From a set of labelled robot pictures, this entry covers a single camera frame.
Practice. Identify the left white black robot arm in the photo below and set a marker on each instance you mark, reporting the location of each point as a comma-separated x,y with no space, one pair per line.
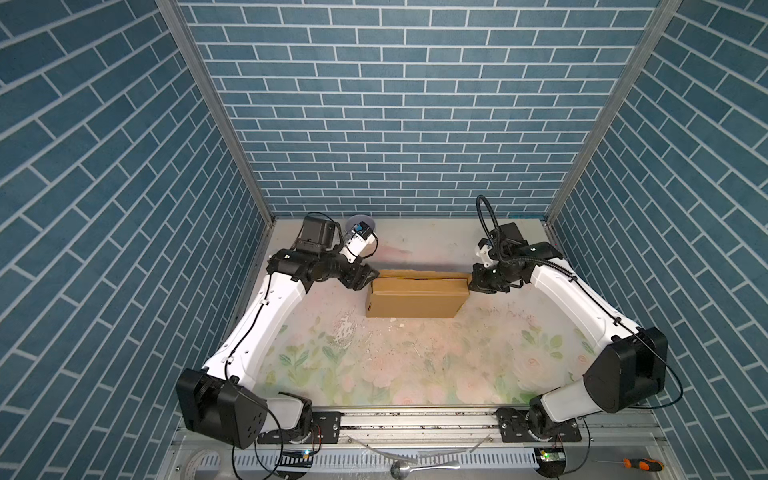
219,400

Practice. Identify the aluminium front rail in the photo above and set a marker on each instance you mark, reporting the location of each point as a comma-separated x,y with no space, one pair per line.
455,427

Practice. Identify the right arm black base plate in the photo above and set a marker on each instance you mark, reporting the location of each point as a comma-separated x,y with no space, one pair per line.
521,426

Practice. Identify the metal spoon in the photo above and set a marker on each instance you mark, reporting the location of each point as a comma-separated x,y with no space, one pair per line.
400,470

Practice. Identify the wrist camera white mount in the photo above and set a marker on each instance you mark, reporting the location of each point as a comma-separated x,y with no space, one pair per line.
483,252
356,241

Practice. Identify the brown cardboard box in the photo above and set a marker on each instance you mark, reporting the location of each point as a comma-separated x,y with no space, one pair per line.
412,294

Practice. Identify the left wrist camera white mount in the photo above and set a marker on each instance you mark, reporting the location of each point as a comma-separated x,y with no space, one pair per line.
356,241

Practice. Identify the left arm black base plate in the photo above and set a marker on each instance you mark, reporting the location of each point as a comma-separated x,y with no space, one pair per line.
312,427

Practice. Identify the aluminium corner post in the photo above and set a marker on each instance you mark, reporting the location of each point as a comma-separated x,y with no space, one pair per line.
181,33
657,25

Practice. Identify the lavender ceramic cup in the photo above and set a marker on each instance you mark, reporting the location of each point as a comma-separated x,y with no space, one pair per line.
360,218

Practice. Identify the aluminium corner post left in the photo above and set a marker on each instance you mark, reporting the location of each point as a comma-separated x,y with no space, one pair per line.
181,33

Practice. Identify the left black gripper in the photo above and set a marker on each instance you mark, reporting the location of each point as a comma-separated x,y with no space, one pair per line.
356,276

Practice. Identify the aluminium corner post right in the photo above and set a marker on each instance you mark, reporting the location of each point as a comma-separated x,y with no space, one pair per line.
657,25

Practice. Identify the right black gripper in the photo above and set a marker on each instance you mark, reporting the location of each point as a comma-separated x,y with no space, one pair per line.
476,283

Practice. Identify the orange handled screwdriver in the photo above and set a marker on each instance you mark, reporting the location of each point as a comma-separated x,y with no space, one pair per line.
643,464

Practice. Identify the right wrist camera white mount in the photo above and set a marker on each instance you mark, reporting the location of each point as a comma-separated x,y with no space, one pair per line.
483,252

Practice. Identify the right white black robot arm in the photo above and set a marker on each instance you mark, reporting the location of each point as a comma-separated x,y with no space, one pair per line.
630,364

